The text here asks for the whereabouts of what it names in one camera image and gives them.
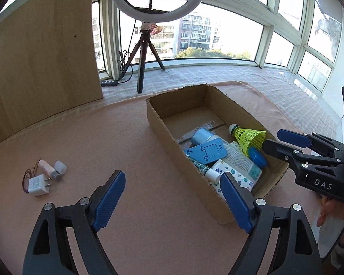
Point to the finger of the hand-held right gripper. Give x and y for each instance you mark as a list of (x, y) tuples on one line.
[(292, 138), (278, 149)]

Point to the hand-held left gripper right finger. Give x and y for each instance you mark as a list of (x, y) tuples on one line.
[(235, 203)]

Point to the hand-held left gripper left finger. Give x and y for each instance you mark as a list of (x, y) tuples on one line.
[(109, 200)]

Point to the blue round case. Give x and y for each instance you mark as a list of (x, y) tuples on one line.
[(258, 157)]

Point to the white patterned tissue pack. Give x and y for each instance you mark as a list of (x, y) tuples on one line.
[(246, 182)]

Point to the yellow plastic shuttlecock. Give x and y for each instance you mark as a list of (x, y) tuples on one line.
[(246, 137)]

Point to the small green patterned tube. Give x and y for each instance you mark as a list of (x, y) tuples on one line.
[(212, 174)]

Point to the silver bottle with blue cap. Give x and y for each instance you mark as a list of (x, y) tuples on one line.
[(238, 157)]

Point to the blue phone stand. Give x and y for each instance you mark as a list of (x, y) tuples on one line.
[(206, 151)]

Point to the small translucent white cap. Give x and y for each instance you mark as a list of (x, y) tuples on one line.
[(60, 167)]

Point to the white charger plug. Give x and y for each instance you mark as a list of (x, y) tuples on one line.
[(37, 184)]

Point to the cardboard box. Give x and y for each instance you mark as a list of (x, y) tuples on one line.
[(175, 150)]

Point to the person's right hand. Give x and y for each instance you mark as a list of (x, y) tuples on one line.
[(331, 209)]

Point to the small pink tube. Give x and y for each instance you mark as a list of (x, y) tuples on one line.
[(46, 166)]

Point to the black power strip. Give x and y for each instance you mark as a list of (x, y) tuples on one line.
[(109, 82)]

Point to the black tripod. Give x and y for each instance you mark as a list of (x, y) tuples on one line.
[(140, 71)]

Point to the apartment buildings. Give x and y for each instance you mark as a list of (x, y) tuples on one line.
[(197, 31)]

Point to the light wooden board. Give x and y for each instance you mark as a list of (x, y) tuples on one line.
[(46, 63)]

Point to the red and white tape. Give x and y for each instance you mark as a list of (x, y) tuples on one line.
[(153, 29)]

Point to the white window frame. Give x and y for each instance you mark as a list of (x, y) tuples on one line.
[(238, 13)]

